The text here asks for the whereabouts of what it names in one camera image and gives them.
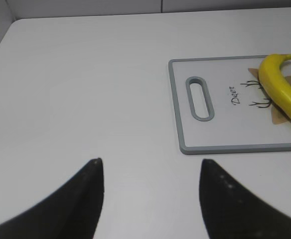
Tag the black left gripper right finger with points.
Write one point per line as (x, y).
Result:
(231, 211)

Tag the grey-rimmed deer cutting board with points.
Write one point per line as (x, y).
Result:
(220, 107)

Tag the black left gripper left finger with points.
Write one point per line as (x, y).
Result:
(71, 212)

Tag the yellow plastic banana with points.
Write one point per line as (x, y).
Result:
(273, 81)

